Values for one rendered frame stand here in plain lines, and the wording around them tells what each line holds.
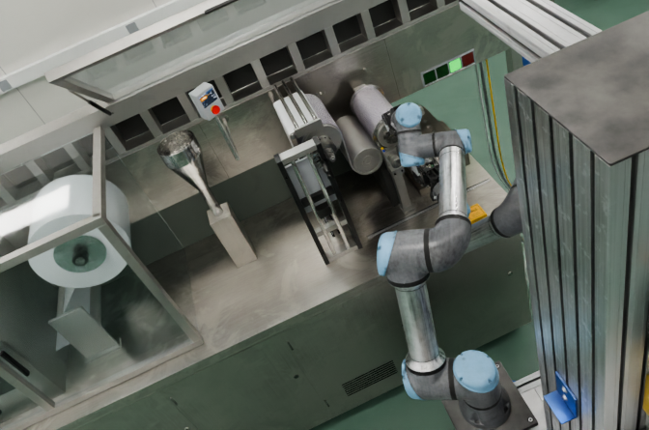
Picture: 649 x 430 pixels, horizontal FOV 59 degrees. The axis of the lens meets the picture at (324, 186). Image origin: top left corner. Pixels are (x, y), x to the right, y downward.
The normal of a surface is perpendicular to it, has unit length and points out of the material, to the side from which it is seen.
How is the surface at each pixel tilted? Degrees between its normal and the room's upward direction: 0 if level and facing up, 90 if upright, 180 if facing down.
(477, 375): 7
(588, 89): 0
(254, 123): 90
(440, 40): 90
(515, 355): 0
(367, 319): 90
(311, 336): 90
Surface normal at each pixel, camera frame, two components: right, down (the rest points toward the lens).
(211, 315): -0.30, -0.71
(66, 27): 0.30, 0.57
